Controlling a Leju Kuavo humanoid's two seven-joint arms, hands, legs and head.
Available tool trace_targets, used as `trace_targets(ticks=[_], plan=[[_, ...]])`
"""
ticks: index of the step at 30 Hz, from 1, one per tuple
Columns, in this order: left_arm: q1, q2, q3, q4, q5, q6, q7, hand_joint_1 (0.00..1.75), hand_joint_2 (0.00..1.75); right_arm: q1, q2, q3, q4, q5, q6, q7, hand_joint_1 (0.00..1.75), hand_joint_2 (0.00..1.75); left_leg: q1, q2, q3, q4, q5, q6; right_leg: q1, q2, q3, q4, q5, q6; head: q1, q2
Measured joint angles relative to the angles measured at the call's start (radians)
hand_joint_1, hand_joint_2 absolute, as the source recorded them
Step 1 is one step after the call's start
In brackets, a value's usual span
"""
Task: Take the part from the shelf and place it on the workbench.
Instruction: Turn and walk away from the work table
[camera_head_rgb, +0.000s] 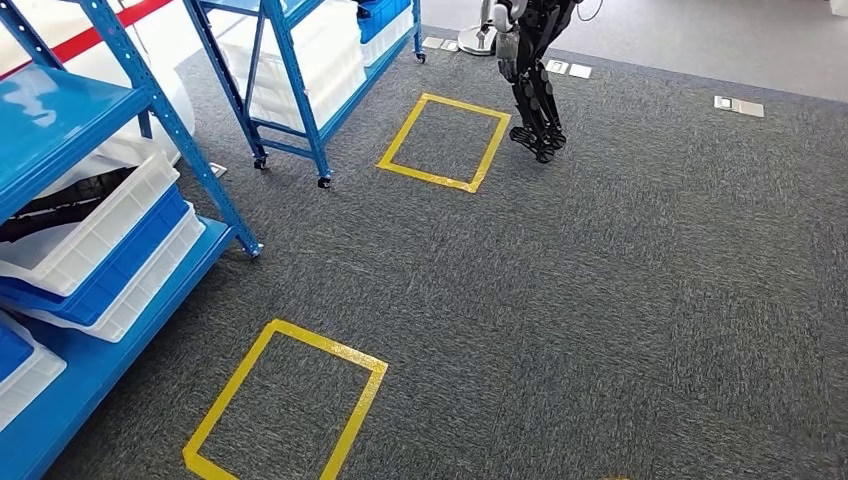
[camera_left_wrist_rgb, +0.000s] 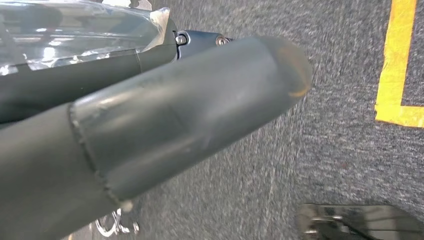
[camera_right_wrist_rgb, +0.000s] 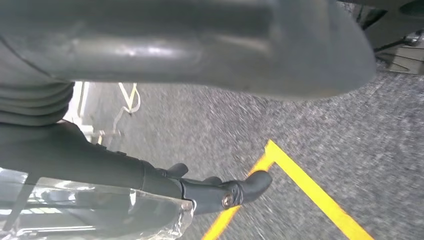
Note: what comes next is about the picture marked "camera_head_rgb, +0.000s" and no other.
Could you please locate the blue steel shelf rack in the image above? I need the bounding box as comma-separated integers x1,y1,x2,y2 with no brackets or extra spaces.
0,0,264,480
182,0,427,191

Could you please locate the black plastic part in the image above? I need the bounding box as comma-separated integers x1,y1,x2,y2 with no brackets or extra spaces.
0,165,138,245

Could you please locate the yellow floor tape square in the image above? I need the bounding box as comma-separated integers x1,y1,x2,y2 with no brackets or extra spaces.
182,319,390,480
376,92,513,195

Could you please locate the translucent white crate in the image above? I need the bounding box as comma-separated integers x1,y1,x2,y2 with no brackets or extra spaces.
248,62,369,132
218,0,368,101

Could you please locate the black humanoid robot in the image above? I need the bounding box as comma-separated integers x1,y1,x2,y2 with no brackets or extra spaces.
490,0,586,166

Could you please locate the white round stand base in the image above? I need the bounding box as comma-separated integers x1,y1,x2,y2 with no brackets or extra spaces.
457,23,499,57

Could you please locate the wide floor socket plate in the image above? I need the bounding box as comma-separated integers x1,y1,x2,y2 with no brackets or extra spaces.
713,95,766,120

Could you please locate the red barrier belt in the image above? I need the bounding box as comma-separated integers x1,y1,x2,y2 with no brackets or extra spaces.
0,0,175,82

